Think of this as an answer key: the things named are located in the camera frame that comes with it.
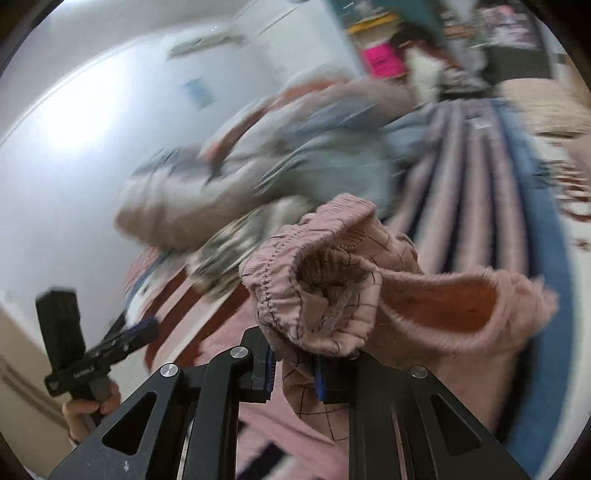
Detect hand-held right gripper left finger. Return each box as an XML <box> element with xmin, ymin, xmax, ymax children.
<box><xmin>48</xmin><ymin>327</ymin><xmax>278</xmax><ymax>480</ymax></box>

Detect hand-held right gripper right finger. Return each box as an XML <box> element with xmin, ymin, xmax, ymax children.
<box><xmin>314</xmin><ymin>351</ymin><xmax>529</xmax><ymax>480</ymax></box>

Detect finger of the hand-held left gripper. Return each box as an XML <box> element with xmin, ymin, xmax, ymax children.
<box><xmin>85</xmin><ymin>316</ymin><xmax>160</xmax><ymax>365</ymax></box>

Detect pink checked pants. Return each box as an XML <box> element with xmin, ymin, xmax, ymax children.
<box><xmin>198</xmin><ymin>194</ymin><xmax>560</xmax><ymax>480</ymax></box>

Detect person's left hand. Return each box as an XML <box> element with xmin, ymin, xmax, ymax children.
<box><xmin>62</xmin><ymin>390</ymin><xmax>122</xmax><ymax>446</ymax></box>

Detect dark patterned cloth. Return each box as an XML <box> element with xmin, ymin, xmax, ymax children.
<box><xmin>185</xmin><ymin>217</ymin><xmax>282</xmax><ymax>298</ymax></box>

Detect pink and grey comforter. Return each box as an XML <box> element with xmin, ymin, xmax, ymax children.
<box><xmin>115</xmin><ymin>78</ymin><xmax>416</xmax><ymax>259</ymax></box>

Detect grey-blue cloth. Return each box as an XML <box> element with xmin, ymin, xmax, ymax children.
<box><xmin>259</xmin><ymin>106</ymin><xmax>432</xmax><ymax>222</ymax></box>

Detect striped fleece blanket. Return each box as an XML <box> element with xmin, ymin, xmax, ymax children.
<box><xmin>124</xmin><ymin>99</ymin><xmax>578</xmax><ymax>480</ymax></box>

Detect white air conditioner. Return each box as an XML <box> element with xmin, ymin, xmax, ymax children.
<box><xmin>168</xmin><ymin>31</ymin><xmax>246</xmax><ymax>59</ymax></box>

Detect red-print bed sheet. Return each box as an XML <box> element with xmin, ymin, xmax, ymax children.
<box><xmin>551</xmin><ymin>157</ymin><xmax>591</xmax><ymax>252</ymax></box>

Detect bright pink bag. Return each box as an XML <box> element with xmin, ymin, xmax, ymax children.
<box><xmin>362</xmin><ymin>42</ymin><xmax>408</xmax><ymax>80</ymax></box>

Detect pile of clothes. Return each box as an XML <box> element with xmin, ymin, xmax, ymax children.
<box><xmin>397</xmin><ymin>25</ymin><xmax>485</xmax><ymax>104</ymax></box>

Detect floral pillow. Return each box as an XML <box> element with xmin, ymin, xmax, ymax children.
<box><xmin>499</xmin><ymin>78</ymin><xmax>591</xmax><ymax>137</ymax></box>

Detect yellow shelf rack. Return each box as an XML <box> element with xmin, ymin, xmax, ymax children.
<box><xmin>346</xmin><ymin>13</ymin><xmax>400</xmax><ymax>37</ymax></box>

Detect dark desk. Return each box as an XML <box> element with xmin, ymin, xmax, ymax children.
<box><xmin>482</xmin><ymin>44</ymin><xmax>555</xmax><ymax>84</ymax></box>

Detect wall poster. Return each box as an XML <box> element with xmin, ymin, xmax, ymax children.
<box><xmin>182</xmin><ymin>78</ymin><xmax>216</xmax><ymax>110</ymax></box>

